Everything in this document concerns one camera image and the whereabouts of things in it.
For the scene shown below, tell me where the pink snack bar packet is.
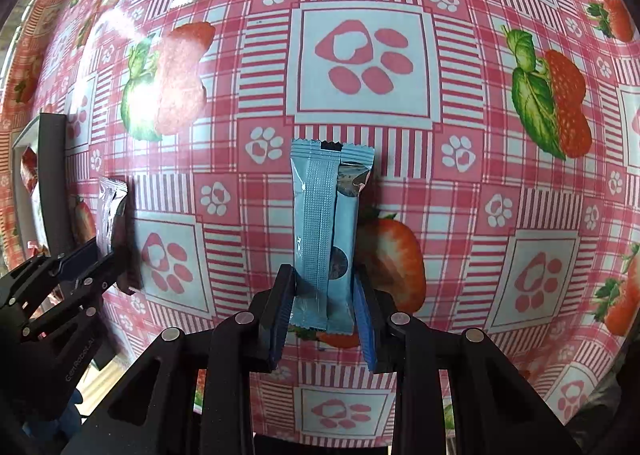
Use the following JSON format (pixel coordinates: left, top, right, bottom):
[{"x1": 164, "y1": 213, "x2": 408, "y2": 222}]
[{"x1": 96, "y1": 176, "x2": 128, "y2": 257}]

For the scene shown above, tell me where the white black-rimmed storage box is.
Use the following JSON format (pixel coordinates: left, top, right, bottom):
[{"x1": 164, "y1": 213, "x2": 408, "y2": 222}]
[{"x1": 10, "y1": 112, "x2": 75, "y2": 256}]

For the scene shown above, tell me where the pink strawberry pattern tablecloth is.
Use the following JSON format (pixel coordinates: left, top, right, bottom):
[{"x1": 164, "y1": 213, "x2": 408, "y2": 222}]
[{"x1": 1, "y1": 0, "x2": 639, "y2": 443}]

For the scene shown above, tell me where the light blue snack bar packet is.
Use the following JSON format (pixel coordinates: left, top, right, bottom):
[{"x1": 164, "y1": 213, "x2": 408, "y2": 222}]
[{"x1": 290, "y1": 138, "x2": 375, "y2": 336}]

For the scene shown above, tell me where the small red packet in box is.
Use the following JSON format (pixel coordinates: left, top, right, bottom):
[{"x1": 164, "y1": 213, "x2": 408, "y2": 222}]
[{"x1": 21, "y1": 147, "x2": 38, "y2": 195}]

